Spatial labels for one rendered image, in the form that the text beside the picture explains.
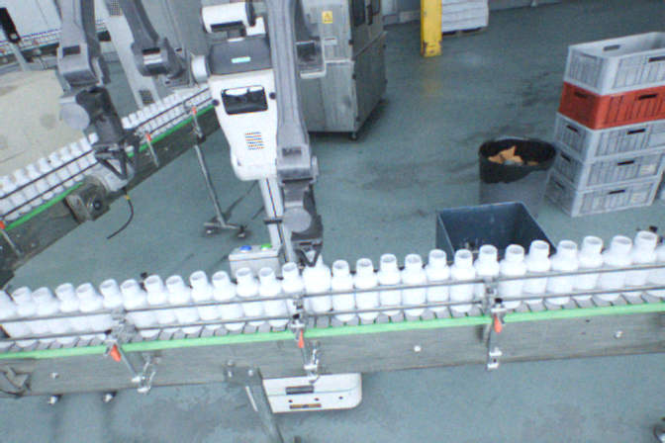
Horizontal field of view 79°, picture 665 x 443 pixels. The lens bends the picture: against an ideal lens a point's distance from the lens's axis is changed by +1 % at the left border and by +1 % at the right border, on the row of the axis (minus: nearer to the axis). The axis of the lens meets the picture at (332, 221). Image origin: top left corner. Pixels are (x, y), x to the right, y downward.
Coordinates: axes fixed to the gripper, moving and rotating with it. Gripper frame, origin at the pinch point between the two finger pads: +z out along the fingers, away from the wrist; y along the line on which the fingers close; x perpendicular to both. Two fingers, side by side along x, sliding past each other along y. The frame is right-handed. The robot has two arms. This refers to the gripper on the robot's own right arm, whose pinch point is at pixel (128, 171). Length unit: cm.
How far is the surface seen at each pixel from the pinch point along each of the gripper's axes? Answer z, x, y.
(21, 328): 34, -35, 17
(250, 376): 55, 22, 21
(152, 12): -3, -214, -558
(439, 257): 25, 74, 14
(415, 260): 25, 68, 14
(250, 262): 29.8, 24.7, 2.9
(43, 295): 23.6, -24.4, 16.6
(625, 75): 40, 220, -158
